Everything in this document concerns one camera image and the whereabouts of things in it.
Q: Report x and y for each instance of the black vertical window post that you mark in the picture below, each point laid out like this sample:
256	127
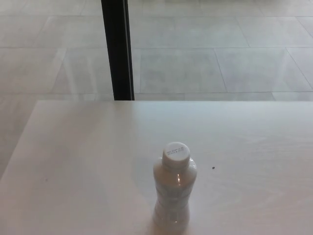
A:
117	49

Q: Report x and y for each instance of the white plastic bottle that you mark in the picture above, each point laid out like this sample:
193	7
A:
174	193

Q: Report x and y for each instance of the white screw cap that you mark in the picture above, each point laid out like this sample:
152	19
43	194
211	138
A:
175	154

